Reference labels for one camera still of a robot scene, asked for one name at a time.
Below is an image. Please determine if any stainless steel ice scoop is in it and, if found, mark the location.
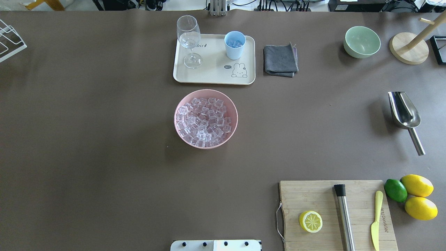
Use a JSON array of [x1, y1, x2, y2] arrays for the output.
[[388, 92, 425, 156]]

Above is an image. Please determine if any pile of clear ice cubes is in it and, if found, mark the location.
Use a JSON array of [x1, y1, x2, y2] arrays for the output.
[[176, 98, 232, 147]]

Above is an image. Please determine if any light blue cup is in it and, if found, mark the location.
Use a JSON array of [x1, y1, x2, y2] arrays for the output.
[[224, 31, 246, 60]]

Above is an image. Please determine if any white cup rack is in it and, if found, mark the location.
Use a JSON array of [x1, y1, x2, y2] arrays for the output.
[[0, 20, 27, 62]]

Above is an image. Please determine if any pink bowl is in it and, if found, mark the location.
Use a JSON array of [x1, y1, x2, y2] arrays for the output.
[[174, 89, 239, 150]]

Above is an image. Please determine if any cream rabbit serving tray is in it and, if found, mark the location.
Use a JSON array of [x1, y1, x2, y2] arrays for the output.
[[172, 34, 256, 85]]

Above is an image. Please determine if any grey folded cloth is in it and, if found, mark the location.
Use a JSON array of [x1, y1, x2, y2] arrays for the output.
[[263, 43, 299, 78]]

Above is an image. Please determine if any clear wine glass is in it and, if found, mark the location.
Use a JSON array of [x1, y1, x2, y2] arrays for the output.
[[177, 15, 202, 69]]

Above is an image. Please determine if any half lemon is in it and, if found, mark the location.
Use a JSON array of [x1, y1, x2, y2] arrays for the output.
[[299, 210, 323, 233]]

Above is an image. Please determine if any light green bowl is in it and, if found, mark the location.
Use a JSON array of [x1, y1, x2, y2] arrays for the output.
[[344, 26, 381, 59]]

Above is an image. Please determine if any steel muddler with black tip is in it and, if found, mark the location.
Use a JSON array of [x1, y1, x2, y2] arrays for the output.
[[333, 184, 355, 251]]

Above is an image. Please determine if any yellow plastic knife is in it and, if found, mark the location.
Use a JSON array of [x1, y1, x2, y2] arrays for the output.
[[370, 190, 383, 251]]

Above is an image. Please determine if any green lime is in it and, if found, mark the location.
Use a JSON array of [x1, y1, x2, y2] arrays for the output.
[[384, 178, 408, 203]]

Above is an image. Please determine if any yellow lemon upper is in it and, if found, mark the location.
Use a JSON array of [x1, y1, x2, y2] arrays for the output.
[[400, 174, 434, 197]]

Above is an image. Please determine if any yellow lemon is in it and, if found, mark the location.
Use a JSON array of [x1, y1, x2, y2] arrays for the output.
[[400, 174, 434, 197], [405, 197, 438, 221]]

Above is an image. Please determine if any wooden mug tree stand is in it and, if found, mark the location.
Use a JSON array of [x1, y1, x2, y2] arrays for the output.
[[389, 12, 446, 65]]

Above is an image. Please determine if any yellow lemon lower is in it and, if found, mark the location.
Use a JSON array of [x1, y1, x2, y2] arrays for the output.
[[405, 197, 438, 221]]

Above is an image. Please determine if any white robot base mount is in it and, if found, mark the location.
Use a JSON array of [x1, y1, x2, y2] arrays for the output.
[[170, 239, 262, 251]]

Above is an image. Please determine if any black frame tray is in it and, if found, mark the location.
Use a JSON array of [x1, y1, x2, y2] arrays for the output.
[[430, 35, 446, 65]]

